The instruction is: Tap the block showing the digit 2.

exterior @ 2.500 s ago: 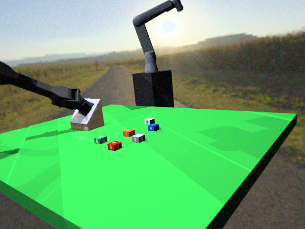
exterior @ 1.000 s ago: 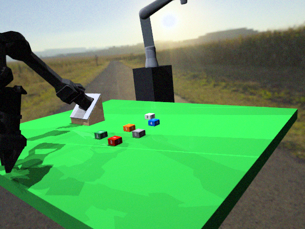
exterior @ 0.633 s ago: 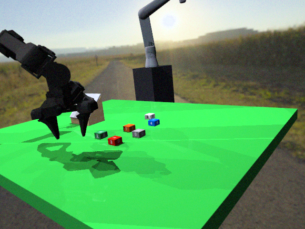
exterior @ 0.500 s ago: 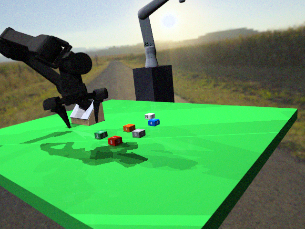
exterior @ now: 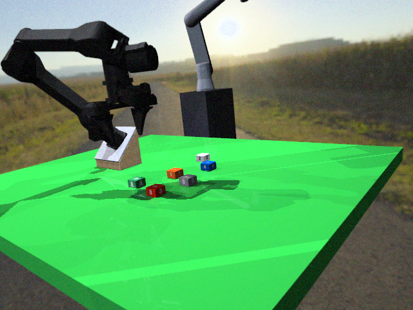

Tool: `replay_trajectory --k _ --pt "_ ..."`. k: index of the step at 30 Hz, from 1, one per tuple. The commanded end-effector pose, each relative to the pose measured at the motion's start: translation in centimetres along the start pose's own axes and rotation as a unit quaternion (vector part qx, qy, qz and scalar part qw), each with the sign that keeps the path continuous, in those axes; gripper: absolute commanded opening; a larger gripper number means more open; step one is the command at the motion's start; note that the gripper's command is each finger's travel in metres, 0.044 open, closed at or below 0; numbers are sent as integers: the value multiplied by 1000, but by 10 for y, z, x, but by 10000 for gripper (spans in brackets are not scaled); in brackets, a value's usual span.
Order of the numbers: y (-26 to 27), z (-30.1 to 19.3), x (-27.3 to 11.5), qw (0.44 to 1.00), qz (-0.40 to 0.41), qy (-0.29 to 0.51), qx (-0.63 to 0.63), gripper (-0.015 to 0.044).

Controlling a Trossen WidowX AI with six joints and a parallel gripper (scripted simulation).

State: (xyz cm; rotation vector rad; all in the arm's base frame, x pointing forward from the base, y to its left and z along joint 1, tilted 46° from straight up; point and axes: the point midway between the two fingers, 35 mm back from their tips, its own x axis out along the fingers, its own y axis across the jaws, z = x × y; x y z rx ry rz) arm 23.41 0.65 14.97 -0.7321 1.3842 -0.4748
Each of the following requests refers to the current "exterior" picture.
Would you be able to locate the blue block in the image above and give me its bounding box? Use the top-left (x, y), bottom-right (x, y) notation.
top-left (200, 161), bottom-right (216, 171)

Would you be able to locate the red block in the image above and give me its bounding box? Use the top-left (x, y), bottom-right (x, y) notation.
top-left (146, 184), bottom-right (166, 198)

